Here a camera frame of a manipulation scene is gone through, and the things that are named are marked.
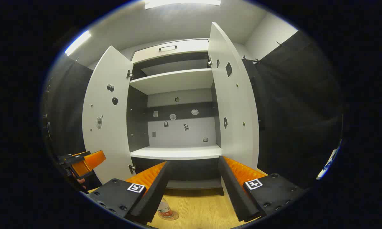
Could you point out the clear plastic water bottle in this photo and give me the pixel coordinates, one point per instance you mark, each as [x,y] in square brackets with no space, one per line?
[163,208]

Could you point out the white cabinet shelf board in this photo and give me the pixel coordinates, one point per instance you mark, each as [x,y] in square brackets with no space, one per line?
[175,81]
[178,152]

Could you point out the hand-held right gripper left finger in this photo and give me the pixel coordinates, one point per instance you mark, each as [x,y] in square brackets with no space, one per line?
[156,194]

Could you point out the white and blue object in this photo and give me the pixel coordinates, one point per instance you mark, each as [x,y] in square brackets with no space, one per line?
[326,168]

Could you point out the black backdrop cloth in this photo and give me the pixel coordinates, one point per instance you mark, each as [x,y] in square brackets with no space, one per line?
[299,111]

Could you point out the long ceiling light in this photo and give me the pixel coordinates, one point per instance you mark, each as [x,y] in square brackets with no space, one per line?
[183,2]
[78,42]

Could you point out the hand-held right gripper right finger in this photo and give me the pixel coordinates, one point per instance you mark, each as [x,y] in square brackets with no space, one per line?
[235,194]

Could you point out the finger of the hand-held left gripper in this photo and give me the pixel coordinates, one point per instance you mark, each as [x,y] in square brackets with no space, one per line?
[89,160]

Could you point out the white cabinet door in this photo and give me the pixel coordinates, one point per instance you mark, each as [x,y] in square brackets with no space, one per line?
[108,143]
[238,105]

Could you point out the white cabinet drawer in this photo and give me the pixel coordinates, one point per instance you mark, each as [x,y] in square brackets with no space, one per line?
[190,47]

